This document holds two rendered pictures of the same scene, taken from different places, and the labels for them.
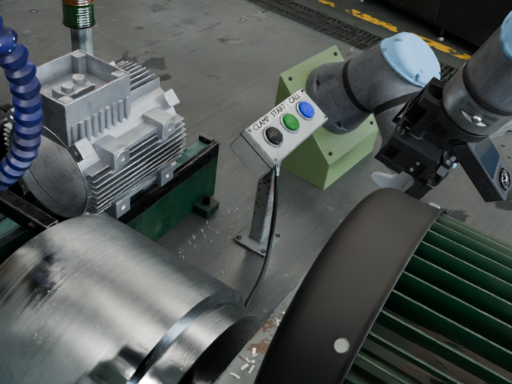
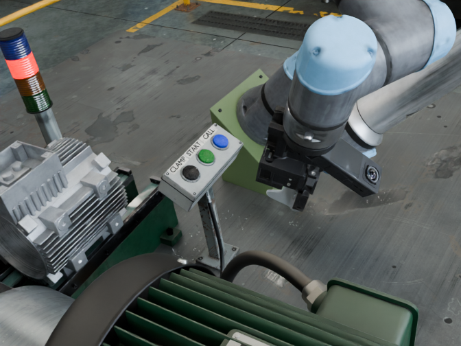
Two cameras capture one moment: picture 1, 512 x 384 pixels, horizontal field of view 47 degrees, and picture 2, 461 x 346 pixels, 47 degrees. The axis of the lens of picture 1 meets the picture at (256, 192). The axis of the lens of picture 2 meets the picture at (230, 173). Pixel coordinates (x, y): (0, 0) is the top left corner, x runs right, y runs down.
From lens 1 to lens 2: 0.20 m
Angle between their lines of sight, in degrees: 7
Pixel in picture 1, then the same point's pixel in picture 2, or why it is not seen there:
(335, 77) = (256, 99)
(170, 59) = (137, 110)
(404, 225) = (114, 298)
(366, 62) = (276, 82)
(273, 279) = not seen: hidden behind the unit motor
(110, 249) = (18, 320)
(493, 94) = (309, 117)
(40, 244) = not seen: outside the picture
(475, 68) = (291, 97)
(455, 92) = (287, 119)
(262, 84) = not seen: hidden behind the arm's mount
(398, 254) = (99, 329)
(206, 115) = (169, 153)
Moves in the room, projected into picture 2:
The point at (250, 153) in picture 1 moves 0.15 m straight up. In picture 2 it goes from (173, 192) to (155, 119)
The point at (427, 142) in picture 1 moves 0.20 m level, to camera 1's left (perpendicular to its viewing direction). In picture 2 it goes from (291, 159) to (145, 170)
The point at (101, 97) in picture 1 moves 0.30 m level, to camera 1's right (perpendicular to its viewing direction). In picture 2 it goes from (34, 178) to (217, 165)
